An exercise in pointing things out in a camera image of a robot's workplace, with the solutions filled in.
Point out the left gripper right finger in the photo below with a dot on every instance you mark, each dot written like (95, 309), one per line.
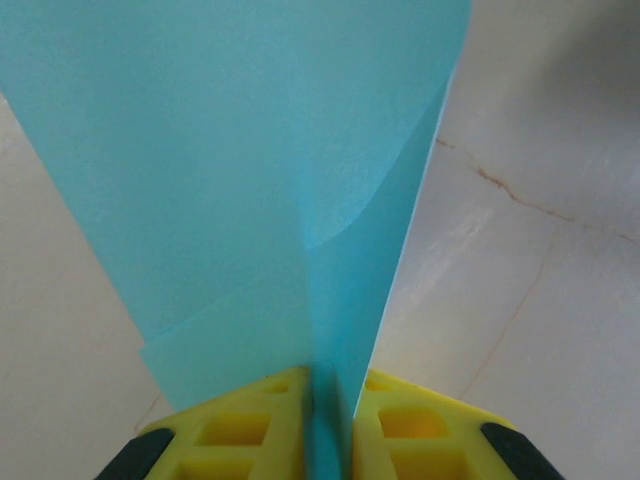
(425, 440)

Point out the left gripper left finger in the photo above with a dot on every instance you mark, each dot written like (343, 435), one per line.
(235, 440)

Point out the light blue paper sheet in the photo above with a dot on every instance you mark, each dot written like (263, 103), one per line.
(225, 175)

